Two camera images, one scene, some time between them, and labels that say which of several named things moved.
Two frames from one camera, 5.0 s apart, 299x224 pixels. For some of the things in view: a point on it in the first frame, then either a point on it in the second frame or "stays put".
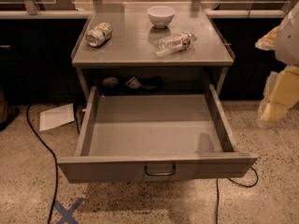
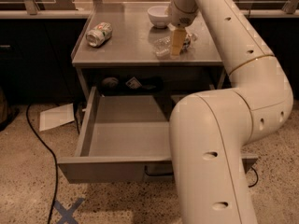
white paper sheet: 57,116 stays put
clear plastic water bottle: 171,44 stays put
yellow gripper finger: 272,111 → 177,38
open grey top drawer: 129,136 stays put
